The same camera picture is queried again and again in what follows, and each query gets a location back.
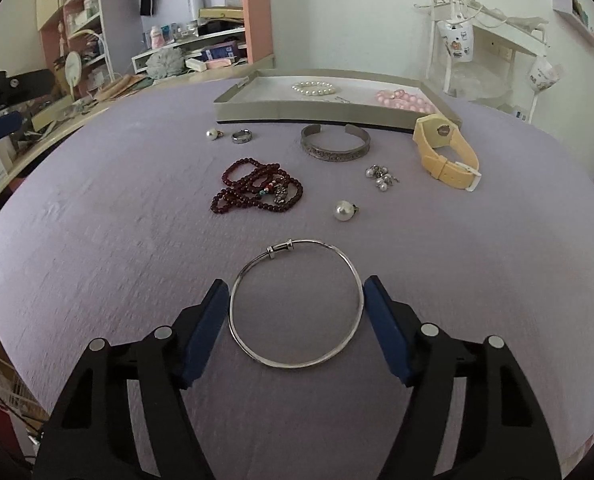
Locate flat yellow box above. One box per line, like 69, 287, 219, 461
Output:
198, 6, 244, 21

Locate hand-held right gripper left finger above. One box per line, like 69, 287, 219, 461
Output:
31, 279, 230, 480

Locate pearl cluster earrings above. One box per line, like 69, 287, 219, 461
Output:
364, 163, 402, 193

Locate grey fluffy ball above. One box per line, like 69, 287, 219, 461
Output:
146, 51, 185, 81

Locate yellow wrist watch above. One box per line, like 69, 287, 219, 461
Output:
413, 113, 482, 192

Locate wall shelf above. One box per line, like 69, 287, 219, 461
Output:
551, 0, 594, 53

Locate white pearl bracelet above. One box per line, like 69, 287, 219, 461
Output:
291, 80, 337, 97

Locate pink box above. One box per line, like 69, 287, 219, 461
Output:
184, 56, 235, 72

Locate beige cardboard tray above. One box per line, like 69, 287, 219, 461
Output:
213, 69, 464, 135

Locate thin silver bangle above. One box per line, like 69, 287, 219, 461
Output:
228, 238, 365, 368

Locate dark red bead necklace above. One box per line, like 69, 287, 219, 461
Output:
210, 157, 305, 215

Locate round white hand fan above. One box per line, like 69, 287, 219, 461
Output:
63, 51, 83, 96

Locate white metal rack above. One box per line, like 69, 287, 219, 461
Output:
414, 0, 552, 113

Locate white printed cup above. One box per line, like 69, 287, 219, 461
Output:
438, 19, 475, 62
526, 55, 562, 93

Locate engraved silver cuff bracelet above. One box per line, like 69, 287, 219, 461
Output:
300, 124, 373, 164

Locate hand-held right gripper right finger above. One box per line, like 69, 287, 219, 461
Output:
363, 275, 562, 480

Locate dark blue box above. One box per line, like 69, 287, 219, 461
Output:
201, 42, 243, 62

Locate lilac tablecloth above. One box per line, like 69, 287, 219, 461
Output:
0, 67, 594, 480

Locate pink bead bracelet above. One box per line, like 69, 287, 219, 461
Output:
375, 88, 435, 113

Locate pink and white bookshelf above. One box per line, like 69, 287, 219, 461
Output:
37, 0, 276, 93

